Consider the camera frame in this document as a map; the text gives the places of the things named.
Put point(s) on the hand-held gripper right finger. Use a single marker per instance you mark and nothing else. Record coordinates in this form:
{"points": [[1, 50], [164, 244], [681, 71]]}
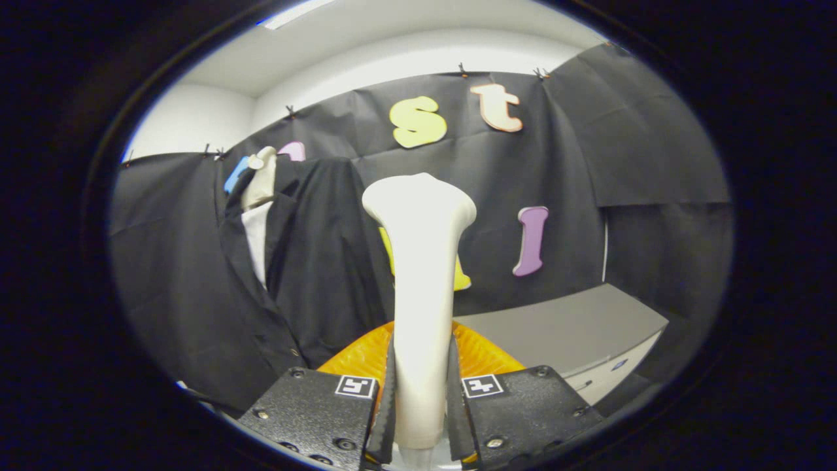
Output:
{"points": [[458, 425]]}

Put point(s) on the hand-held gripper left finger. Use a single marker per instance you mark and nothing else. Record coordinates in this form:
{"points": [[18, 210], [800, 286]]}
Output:
{"points": [[384, 425]]}

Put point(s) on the white garment steamer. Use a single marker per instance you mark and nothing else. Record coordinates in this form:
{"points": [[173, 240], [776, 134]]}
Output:
{"points": [[422, 294]]}

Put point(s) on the black blazer jacket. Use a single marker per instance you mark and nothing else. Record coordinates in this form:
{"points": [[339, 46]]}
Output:
{"points": [[327, 261]]}

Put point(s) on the white shirt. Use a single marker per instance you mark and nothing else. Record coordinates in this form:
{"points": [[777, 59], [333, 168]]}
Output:
{"points": [[256, 242]]}

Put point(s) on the cream clothes hanger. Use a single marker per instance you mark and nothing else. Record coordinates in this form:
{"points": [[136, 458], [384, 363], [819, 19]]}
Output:
{"points": [[263, 180]]}

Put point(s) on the grey cabinet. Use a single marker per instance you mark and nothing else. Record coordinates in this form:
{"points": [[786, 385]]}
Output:
{"points": [[562, 327]]}

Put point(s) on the row of black cloth clips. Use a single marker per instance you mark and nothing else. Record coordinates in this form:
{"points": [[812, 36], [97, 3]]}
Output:
{"points": [[462, 69]]}

